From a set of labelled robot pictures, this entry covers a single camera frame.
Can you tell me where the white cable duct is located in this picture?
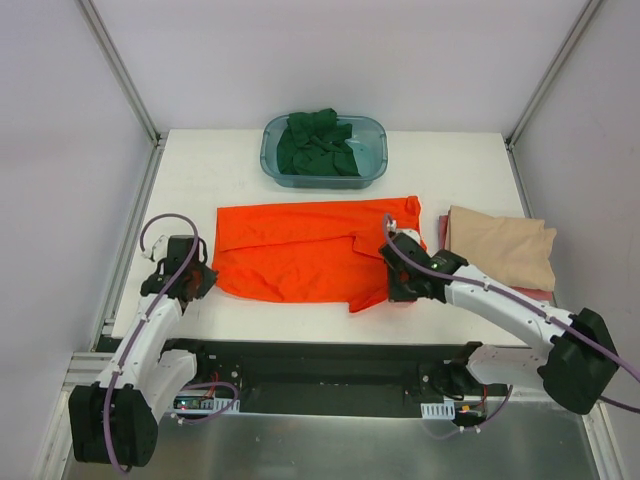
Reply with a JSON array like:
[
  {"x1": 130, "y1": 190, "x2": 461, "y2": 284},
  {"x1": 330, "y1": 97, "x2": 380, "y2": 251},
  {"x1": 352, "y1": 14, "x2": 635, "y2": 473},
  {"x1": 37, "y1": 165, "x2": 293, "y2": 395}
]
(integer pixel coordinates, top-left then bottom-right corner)
[
  {"x1": 172, "y1": 395, "x2": 240, "y2": 417},
  {"x1": 420, "y1": 401, "x2": 456, "y2": 421}
]

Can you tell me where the aluminium frame post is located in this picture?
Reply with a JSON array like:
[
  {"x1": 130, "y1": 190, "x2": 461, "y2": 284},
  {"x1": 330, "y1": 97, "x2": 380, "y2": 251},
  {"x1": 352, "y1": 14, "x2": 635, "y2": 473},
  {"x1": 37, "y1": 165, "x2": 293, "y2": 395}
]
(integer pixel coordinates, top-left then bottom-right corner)
[
  {"x1": 505, "y1": 0, "x2": 605, "y2": 151},
  {"x1": 75, "y1": 0, "x2": 162, "y2": 146}
]

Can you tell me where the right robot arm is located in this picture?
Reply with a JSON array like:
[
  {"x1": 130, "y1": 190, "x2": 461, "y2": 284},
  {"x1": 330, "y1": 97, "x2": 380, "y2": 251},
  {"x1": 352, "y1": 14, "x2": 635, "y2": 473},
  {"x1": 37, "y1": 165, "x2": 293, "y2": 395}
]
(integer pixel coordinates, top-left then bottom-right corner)
[{"x1": 380, "y1": 231, "x2": 619, "y2": 415}]

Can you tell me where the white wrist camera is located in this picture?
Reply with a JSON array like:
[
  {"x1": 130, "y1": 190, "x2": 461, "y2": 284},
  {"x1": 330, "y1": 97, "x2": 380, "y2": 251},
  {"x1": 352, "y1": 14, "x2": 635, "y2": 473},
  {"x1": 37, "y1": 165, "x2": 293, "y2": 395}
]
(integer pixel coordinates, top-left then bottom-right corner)
[
  {"x1": 142, "y1": 235, "x2": 169, "y2": 262},
  {"x1": 387, "y1": 221, "x2": 422, "y2": 244}
]

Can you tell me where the right white cable duct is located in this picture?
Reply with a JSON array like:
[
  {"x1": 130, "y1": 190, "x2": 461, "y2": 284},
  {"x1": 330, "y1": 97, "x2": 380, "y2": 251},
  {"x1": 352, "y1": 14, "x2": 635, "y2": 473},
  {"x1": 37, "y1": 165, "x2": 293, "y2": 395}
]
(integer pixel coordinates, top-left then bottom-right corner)
[{"x1": 420, "y1": 401, "x2": 456, "y2": 421}]

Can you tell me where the left white cable duct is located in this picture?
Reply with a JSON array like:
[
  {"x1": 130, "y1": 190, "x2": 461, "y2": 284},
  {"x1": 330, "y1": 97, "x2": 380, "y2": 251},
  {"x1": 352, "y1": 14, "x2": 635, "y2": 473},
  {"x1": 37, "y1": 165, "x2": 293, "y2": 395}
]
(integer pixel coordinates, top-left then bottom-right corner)
[{"x1": 172, "y1": 395, "x2": 240, "y2": 417}]

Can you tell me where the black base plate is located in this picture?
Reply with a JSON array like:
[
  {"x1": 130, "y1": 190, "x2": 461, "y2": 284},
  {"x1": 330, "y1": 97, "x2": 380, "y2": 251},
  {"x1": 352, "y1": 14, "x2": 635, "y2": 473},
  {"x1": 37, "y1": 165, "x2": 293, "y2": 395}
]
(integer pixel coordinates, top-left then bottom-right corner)
[{"x1": 162, "y1": 339, "x2": 526, "y2": 418}]

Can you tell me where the teal plastic bin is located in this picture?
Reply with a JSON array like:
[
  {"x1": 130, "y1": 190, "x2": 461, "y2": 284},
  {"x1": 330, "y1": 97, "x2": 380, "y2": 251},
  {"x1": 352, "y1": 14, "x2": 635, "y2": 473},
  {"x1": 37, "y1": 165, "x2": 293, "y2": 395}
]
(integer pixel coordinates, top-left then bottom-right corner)
[{"x1": 260, "y1": 114, "x2": 388, "y2": 190}]

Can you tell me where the orange t shirt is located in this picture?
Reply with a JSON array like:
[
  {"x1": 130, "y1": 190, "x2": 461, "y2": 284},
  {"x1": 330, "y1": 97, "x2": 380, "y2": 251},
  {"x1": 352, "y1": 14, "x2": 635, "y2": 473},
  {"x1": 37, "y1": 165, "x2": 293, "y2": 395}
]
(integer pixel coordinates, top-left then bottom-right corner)
[{"x1": 213, "y1": 196, "x2": 421, "y2": 313}]

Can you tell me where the left aluminium frame post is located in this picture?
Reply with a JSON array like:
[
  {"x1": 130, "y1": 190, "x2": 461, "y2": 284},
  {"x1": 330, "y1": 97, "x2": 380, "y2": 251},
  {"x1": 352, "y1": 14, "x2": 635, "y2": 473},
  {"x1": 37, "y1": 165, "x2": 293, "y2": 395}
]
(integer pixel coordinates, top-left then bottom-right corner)
[{"x1": 75, "y1": 0, "x2": 162, "y2": 146}]

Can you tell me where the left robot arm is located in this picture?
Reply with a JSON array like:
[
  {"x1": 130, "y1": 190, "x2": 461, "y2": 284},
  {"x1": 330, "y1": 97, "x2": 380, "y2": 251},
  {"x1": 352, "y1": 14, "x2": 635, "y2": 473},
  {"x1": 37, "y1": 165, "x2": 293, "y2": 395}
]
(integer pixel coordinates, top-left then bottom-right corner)
[{"x1": 68, "y1": 235, "x2": 217, "y2": 471}]

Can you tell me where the beige folded t shirt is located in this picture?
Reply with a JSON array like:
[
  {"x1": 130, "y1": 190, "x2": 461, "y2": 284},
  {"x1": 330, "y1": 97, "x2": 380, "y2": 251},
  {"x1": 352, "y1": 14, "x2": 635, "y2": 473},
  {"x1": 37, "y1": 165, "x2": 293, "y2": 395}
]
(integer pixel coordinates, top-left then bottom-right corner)
[{"x1": 446, "y1": 205, "x2": 557, "y2": 292}]

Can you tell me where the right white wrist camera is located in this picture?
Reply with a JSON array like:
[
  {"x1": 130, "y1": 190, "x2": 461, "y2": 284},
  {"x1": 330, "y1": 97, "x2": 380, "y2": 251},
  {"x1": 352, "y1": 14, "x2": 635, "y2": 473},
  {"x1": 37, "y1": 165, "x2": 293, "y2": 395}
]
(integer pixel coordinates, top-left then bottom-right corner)
[{"x1": 387, "y1": 221, "x2": 422, "y2": 244}]

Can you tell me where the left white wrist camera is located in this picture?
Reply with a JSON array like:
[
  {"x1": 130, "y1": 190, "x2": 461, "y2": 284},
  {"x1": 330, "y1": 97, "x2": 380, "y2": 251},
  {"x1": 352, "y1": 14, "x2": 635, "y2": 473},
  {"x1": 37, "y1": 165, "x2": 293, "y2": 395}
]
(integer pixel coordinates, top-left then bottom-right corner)
[{"x1": 142, "y1": 235, "x2": 169, "y2": 262}]

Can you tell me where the dark green t shirt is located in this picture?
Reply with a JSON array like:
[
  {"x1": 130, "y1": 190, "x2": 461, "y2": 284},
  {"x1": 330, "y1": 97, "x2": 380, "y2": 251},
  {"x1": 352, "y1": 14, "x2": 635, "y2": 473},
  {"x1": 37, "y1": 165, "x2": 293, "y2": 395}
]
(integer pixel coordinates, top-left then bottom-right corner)
[{"x1": 276, "y1": 108, "x2": 360, "y2": 177}]

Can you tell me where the right aluminium frame post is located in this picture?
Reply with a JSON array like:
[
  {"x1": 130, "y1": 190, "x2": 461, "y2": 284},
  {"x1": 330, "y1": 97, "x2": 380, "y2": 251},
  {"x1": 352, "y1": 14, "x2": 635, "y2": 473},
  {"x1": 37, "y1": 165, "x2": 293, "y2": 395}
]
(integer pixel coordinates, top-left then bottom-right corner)
[{"x1": 505, "y1": 0, "x2": 605, "y2": 151}]

